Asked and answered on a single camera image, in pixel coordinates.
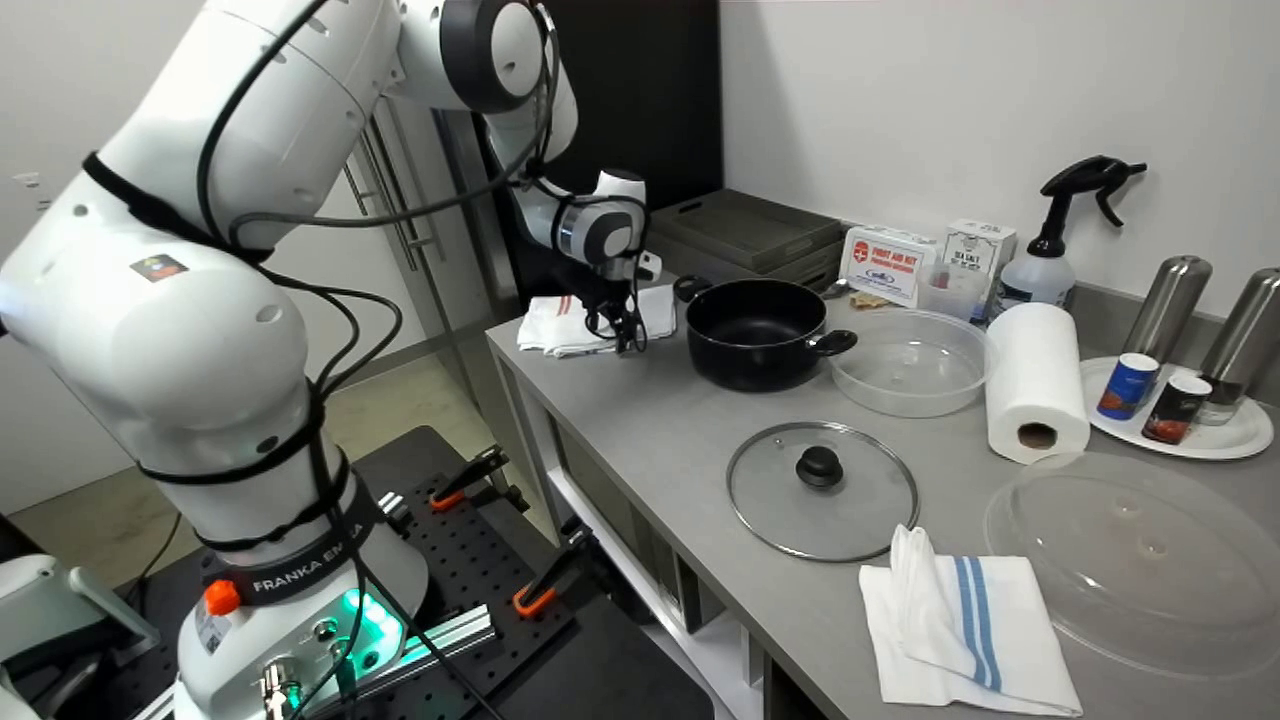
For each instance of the white round plate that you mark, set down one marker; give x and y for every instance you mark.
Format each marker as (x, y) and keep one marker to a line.
(1219, 442)

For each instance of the red white box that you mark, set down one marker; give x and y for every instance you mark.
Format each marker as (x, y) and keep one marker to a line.
(884, 262)

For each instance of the clear plastic dome lid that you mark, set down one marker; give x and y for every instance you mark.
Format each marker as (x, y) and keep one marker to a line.
(1144, 567)

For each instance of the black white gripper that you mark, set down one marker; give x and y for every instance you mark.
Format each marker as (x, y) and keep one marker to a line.
(639, 309)

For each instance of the steel shaker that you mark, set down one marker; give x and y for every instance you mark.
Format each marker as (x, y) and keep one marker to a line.
(1247, 340)
(1171, 305)

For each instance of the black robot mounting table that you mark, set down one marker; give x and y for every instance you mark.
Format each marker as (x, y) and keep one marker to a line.
(507, 600)

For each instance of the spray bottle black trigger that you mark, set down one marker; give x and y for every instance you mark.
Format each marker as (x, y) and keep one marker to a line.
(1043, 272)

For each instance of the steel shaker left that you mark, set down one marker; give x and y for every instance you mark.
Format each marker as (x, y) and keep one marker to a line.
(1171, 305)

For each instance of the black cooking pot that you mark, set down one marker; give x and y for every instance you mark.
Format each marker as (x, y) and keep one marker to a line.
(761, 335)

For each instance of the paper towel roll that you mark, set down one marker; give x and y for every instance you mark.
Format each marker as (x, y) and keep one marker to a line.
(1034, 393)

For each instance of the white cloth blue stripe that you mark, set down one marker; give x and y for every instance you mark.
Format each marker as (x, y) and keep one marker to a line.
(556, 327)

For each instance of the orange black clamp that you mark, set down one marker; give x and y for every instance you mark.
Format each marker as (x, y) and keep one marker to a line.
(455, 494)

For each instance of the white small box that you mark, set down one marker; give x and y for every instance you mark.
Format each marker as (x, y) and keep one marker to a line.
(964, 270)

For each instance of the steel shaker right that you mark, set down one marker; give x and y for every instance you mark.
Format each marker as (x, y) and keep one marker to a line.
(1247, 340)

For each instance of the dark spice jar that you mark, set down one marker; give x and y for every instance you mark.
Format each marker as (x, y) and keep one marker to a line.
(1179, 405)

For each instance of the glass pot lid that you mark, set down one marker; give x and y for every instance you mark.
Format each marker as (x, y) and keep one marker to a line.
(821, 491)

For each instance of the grey metal tray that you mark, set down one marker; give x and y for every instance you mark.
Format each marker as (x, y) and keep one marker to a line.
(744, 238)

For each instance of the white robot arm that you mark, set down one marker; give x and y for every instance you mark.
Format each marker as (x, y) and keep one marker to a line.
(151, 299)

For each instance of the blue spice jar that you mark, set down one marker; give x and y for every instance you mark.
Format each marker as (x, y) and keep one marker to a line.
(1127, 385)

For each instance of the white cloth blue stripes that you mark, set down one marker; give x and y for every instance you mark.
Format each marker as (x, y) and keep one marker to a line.
(961, 628)

